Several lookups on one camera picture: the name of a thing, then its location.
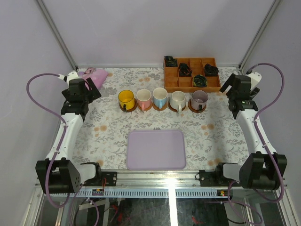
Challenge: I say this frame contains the yellow mug black handle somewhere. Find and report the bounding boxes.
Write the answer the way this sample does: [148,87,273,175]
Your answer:
[118,90,135,111]

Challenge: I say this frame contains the purple mug black handle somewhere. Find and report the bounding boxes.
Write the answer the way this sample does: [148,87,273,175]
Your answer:
[190,90,208,112]

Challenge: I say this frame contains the large dark wooden saucer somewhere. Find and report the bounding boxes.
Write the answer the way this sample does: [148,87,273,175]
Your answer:
[119,99,138,113]

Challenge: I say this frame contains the pink mug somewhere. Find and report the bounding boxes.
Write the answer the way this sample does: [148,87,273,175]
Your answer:
[136,89,152,111]

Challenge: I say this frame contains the light wooden coaster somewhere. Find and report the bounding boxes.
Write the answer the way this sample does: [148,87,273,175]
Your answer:
[152,102,168,111]
[137,104,152,112]

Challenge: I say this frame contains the cream white mug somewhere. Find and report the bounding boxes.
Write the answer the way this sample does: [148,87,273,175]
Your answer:
[169,91,186,113]

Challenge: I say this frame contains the light blue mug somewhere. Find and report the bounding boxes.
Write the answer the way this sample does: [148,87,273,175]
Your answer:
[153,88,167,109]

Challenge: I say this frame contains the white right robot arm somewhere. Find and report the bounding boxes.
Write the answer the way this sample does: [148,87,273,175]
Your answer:
[214,73,287,190]

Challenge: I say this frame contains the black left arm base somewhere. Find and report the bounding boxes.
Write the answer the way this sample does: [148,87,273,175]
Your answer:
[85,171,118,187]

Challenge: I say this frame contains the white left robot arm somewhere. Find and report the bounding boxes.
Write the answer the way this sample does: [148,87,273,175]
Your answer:
[35,78,103,194]

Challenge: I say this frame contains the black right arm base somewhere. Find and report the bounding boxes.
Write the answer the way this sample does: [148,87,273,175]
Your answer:
[195,165,228,187]

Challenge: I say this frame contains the pink folded cloth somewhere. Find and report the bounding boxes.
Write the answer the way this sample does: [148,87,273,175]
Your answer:
[78,67,109,89]

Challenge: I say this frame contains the dark rolled sock right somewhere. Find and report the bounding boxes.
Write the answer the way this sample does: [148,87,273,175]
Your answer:
[204,64,219,77]

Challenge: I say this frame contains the dark rolled sock green-yellow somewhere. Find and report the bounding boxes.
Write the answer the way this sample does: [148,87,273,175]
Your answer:
[192,74,207,88]

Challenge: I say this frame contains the dark rolled sock orange dots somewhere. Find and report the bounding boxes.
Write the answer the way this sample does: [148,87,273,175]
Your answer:
[178,63,192,77]

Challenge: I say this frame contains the wooden compartment box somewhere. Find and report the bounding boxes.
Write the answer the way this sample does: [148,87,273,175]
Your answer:
[163,57,221,93]

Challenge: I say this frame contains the dark rolled sock back-left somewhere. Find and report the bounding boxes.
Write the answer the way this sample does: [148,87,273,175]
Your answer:
[164,56,178,67]

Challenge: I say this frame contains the lilac plastic tray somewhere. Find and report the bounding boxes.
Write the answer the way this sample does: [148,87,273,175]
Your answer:
[127,129,186,170]

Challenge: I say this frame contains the blue slotted cable duct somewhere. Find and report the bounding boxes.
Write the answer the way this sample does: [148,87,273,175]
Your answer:
[76,188,227,199]

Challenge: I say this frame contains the aluminium frame rail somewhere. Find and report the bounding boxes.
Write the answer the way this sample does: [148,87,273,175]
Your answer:
[35,169,289,189]

